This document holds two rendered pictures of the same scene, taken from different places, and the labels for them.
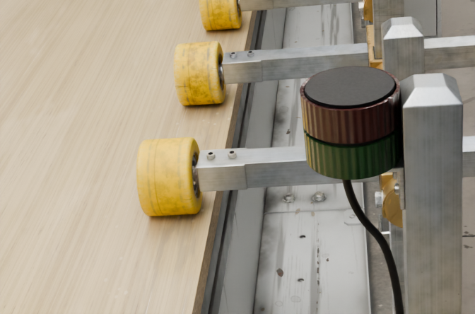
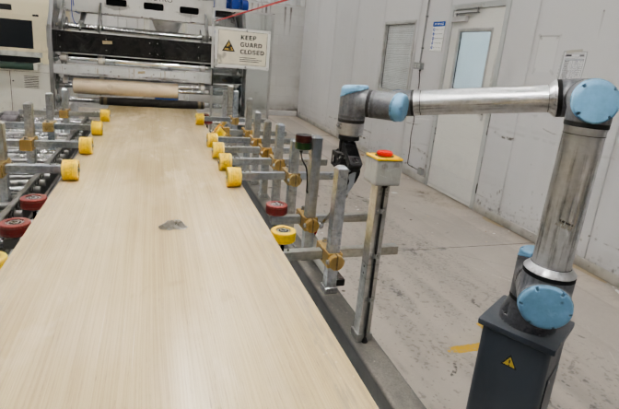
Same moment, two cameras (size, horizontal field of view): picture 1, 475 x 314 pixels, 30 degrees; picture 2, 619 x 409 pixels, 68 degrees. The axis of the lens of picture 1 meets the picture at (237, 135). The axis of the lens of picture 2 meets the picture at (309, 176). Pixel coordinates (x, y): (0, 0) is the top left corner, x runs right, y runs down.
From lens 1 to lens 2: 1.15 m
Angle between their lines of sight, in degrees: 29
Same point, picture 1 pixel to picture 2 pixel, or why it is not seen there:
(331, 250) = not seen: hidden behind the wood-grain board
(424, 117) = (317, 140)
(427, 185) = (316, 153)
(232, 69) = (235, 160)
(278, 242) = not seen: hidden behind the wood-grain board
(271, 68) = (246, 161)
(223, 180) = (248, 177)
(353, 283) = not seen: hidden behind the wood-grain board
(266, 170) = (259, 175)
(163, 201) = (234, 180)
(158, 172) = (234, 172)
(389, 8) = (280, 146)
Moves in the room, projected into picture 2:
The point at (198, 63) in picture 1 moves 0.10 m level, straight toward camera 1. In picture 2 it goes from (227, 157) to (235, 162)
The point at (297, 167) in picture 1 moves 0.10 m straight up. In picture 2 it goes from (266, 175) to (268, 151)
